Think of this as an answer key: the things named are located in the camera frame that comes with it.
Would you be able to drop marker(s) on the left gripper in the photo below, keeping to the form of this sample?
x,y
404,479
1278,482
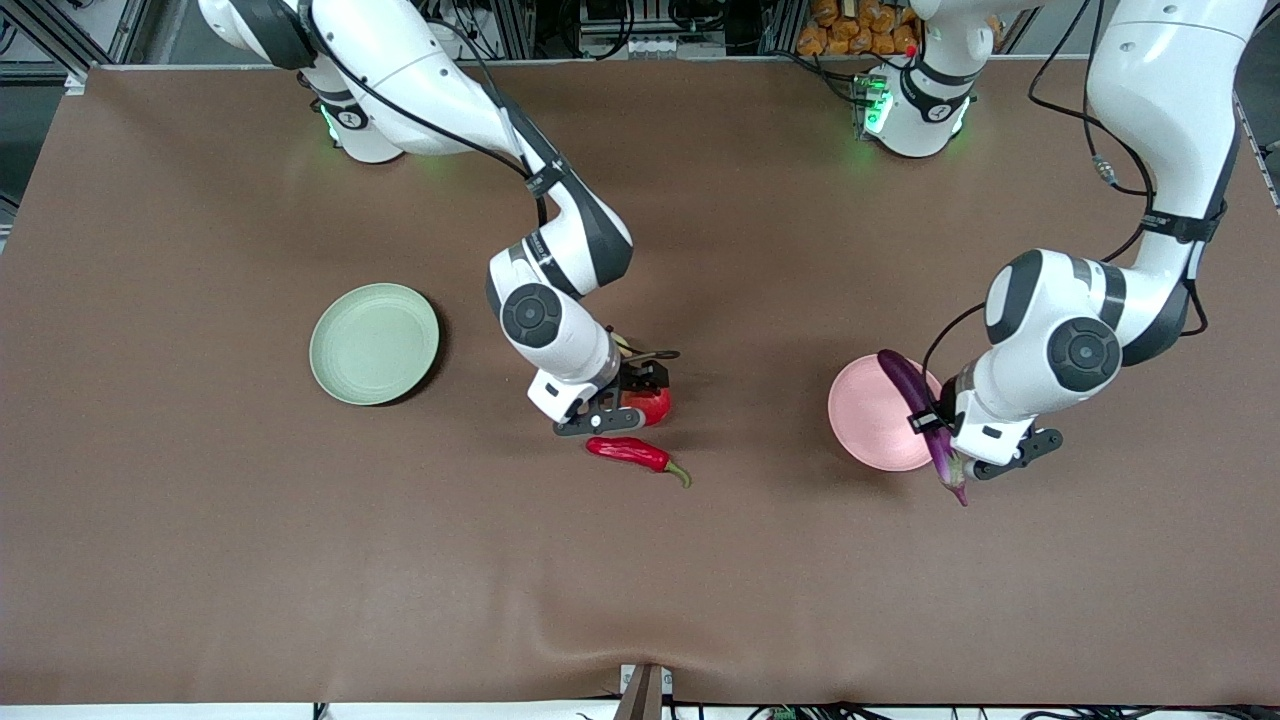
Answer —
x,y
946,410

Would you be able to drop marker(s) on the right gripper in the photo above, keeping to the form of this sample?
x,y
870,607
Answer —
x,y
641,378

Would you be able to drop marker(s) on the purple eggplant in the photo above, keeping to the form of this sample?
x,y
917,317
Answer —
x,y
915,390

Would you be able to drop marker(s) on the red round fruit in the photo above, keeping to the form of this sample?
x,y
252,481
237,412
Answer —
x,y
652,405

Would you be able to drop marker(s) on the red chili pepper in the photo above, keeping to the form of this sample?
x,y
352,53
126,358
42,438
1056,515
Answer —
x,y
625,450

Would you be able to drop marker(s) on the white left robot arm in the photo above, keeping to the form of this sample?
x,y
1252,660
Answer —
x,y
1160,90

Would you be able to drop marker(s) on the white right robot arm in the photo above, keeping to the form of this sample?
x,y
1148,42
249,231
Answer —
x,y
420,70

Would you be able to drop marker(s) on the yellow-red peach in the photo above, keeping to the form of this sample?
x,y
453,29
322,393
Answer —
x,y
622,345

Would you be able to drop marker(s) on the pink round plate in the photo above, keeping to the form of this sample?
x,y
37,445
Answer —
x,y
870,415

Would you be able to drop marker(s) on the brown table mat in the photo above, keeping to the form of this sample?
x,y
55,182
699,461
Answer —
x,y
640,580

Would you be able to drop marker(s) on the green round plate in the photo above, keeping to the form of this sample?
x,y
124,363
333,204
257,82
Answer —
x,y
374,344

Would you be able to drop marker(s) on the white power strip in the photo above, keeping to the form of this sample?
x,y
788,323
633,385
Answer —
x,y
650,47

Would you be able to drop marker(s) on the orange packets pile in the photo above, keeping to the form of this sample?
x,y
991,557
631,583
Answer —
x,y
850,28

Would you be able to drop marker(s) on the grey table edge bracket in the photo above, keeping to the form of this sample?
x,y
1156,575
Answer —
x,y
645,692

